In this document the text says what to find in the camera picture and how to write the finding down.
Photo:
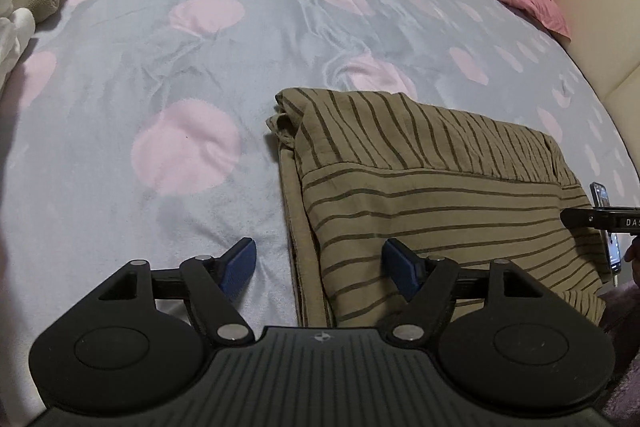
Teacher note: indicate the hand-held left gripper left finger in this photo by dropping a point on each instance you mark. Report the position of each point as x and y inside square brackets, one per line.
[240, 264]

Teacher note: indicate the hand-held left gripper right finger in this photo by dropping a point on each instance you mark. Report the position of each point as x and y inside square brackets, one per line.
[402, 267]

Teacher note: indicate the olive striped shirt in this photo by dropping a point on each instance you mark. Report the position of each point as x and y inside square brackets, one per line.
[425, 207]

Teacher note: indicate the person's right hand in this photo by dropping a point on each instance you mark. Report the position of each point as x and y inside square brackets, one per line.
[634, 257]

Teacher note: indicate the purple fleece garment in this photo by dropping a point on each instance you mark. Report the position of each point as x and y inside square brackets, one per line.
[625, 357]

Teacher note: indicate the white folded cloth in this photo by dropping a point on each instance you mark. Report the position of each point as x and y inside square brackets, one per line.
[12, 32]

